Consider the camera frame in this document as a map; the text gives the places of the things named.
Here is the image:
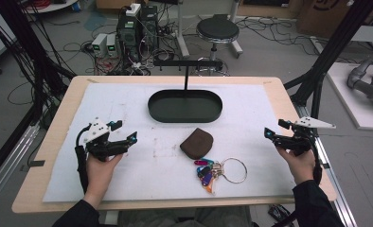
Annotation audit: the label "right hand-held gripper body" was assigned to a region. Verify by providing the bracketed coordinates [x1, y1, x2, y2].
[274, 116, 337, 156]

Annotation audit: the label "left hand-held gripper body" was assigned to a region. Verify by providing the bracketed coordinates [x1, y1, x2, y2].
[83, 117, 130, 163]

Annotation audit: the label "black tray key stand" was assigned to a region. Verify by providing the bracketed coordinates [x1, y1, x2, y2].
[147, 59, 224, 124]

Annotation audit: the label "brown pouch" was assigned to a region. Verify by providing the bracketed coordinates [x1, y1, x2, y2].
[179, 127, 215, 161]

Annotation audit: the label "key ring with coloured tags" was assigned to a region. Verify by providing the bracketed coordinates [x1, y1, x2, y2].
[193, 156, 249, 196]

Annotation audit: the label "person's right hand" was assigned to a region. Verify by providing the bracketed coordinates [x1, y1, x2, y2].
[276, 147, 316, 186]

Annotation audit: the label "person's left hand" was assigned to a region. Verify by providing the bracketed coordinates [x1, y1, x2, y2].
[86, 153, 123, 195]

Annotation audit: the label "white foam mat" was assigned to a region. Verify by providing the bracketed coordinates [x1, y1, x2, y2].
[42, 82, 297, 203]

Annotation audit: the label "white floor board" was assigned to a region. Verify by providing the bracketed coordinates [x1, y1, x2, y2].
[326, 61, 373, 131]

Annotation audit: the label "grey power supply unit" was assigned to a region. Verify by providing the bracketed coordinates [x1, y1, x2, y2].
[106, 33, 118, 58]
[91, 32, 109, 59]

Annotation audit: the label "black computer tower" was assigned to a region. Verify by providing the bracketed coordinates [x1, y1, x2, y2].
[115, 5, 159, 63]

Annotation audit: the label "person's legs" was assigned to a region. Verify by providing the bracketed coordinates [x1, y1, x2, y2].
[117, 205, 253, 227]

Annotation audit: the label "cardboard box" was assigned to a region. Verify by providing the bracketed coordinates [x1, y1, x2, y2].
[296, 0, 373, 41]

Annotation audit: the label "black round stool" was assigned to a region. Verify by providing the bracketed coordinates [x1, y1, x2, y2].
[195, 13, 244, 77]

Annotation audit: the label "white power adapter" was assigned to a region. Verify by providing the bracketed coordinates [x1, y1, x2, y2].
[125, 3, 142, 18]

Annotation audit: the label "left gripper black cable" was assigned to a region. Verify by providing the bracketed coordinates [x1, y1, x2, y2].
[75, 123, 92, 194]

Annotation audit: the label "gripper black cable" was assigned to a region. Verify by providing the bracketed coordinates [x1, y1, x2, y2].
[310, 133, 324, 186]
[75, 123, 92, 194]

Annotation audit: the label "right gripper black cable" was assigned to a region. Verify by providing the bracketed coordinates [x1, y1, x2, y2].
[310, 133, 324, 186]

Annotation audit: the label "aluminium rail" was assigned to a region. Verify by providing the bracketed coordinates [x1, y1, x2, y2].
[295, 103, 359, 227]
[0, 122, 41, 211]

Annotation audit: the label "black metal frame post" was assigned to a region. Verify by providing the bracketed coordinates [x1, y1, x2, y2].
[283, 0, 373, 137]
[0, 0, 77, 187]

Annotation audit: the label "white desk leg frame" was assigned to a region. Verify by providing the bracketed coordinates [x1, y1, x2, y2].
[174, 0, 244, 60]

